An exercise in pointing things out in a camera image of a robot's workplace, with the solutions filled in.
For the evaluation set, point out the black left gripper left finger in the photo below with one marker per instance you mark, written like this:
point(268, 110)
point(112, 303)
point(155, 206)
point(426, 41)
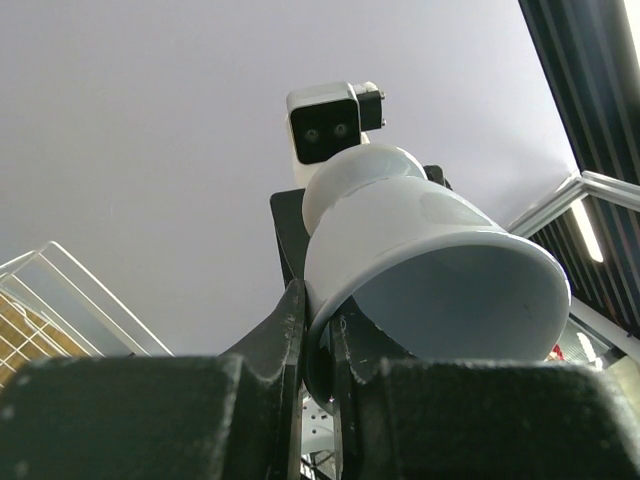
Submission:
point(236, 415)

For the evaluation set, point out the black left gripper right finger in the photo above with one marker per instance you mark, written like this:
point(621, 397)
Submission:
point(398, 417)

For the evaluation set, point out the light grey footed cup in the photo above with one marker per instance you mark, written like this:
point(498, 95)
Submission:
point(426, 266)

